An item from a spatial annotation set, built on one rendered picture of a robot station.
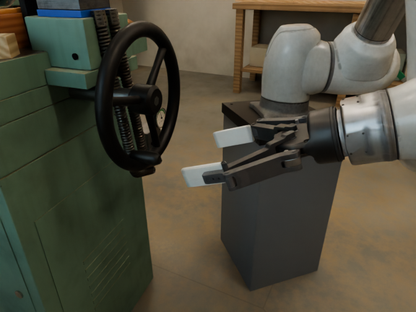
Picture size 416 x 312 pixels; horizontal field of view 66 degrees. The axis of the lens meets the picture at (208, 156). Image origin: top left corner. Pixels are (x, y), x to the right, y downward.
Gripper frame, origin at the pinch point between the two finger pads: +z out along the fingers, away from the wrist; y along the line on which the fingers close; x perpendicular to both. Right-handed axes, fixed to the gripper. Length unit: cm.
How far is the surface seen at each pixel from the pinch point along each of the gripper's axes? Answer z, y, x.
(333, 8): -13, -265, -1
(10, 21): 32.9, -5.5, -31.5
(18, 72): 28.8, 1.5, -22.2
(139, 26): 8.9, -9.1, -22.4
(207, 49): 136, -343, 0
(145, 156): 12.9, -1.4, -1.3
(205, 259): 45, -48, 65
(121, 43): 9.6, -3.2, -20.7
